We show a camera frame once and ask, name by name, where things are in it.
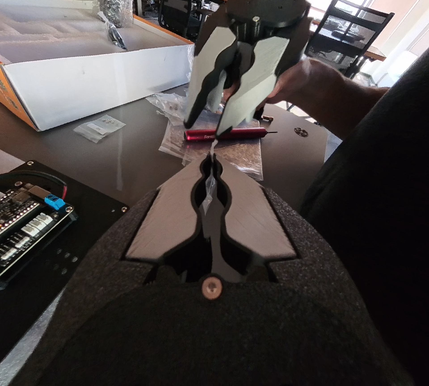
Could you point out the blue toy robot arm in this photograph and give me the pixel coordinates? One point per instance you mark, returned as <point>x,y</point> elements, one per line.
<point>94,218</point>

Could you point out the small clear bag of washers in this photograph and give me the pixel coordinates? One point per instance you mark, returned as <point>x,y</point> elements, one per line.
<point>99,128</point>

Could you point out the person's right forearm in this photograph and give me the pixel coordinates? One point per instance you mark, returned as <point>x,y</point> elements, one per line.
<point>348,101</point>

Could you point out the black slatted chair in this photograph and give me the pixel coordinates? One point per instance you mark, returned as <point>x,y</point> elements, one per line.
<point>352,31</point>

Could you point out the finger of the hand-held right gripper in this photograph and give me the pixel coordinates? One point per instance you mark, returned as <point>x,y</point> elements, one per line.
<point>204,57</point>
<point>261,74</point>

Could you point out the orange and white kit box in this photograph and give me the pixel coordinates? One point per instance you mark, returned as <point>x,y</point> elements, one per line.
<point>100,81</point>

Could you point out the clear bag with black claw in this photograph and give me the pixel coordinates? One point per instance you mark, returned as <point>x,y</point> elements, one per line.
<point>115,36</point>

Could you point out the small black gear part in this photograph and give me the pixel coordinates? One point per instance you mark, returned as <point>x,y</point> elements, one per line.
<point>301,132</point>

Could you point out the person's right hand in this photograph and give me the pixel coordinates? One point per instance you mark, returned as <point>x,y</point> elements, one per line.
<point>295,84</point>

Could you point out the crumpled clear plastic bags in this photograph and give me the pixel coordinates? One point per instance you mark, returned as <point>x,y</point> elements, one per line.
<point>167,108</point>

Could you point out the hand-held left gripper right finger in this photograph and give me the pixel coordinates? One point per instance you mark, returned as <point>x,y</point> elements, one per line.
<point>258,222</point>

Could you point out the controller circuit board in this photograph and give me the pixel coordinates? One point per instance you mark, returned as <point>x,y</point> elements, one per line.
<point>26,225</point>

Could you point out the grey desk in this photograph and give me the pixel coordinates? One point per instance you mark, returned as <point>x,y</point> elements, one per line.
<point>100,165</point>

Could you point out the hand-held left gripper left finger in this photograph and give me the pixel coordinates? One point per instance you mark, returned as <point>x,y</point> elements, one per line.
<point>161,218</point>

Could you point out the red electric screwdriver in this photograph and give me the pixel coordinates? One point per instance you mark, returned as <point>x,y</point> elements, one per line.
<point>201,134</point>

